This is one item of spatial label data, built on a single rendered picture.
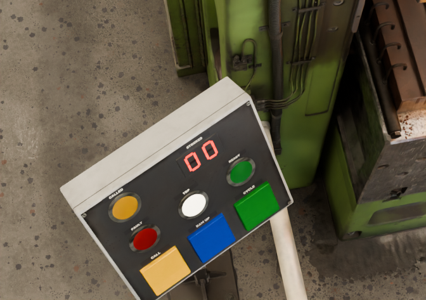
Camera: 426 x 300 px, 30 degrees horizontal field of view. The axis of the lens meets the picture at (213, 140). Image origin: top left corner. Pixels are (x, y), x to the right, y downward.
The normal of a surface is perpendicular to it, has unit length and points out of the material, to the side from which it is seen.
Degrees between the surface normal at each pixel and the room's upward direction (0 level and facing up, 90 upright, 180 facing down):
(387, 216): 0
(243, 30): 90
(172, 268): 60
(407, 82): 0
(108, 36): 0
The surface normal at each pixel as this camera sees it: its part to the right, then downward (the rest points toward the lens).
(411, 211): -0.04, -0.34
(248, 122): 0.48, 0.48
